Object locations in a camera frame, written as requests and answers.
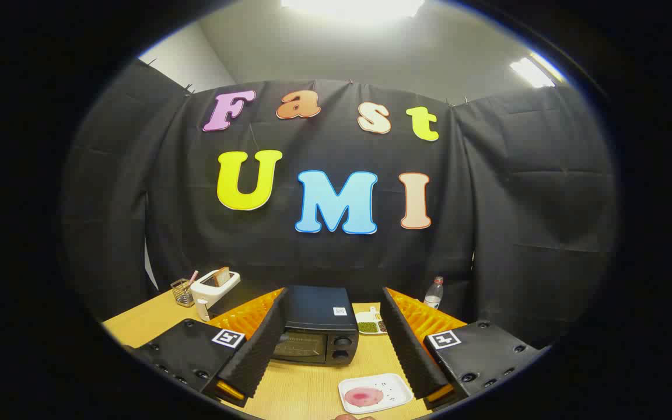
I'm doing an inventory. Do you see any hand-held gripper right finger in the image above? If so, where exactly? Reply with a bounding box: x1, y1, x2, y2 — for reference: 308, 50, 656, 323
381, 286, 550, 410

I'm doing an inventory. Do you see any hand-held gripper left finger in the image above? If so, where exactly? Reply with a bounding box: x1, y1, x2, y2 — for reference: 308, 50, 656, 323
123, 287, 289, 408

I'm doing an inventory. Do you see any white square plate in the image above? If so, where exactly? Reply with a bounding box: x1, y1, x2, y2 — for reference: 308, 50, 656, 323
338, 373, 414, 415

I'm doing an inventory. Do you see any pink meat slice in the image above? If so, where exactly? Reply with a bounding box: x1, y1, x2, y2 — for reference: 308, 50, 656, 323
344, 387, 384, 408

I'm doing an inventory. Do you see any black toaster oven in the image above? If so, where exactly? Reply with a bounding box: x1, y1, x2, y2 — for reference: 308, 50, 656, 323
271, 285, 360, 366

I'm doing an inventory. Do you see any white bread toaster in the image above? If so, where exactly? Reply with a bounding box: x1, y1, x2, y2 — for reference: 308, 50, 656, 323
190, 269, 242, 321

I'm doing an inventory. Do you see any white divided bean dish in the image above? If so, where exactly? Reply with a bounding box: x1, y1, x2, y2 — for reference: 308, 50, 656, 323
355, 306, 388, 336

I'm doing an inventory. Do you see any clear plastic water bottle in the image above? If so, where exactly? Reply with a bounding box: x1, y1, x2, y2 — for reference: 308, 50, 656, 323
423, 276, 445, 310

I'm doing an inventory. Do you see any narrow ceiling light panel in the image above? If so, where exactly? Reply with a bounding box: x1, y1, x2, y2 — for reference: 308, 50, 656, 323
509, 52, 564, 89

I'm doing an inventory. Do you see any wide ceiling light panel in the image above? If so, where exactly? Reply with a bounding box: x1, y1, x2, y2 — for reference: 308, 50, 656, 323
281, 0, 425, 21

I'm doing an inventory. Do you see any wire mesh pen holder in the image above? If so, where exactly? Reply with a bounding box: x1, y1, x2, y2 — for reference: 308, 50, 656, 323
170, 278, 195, 308

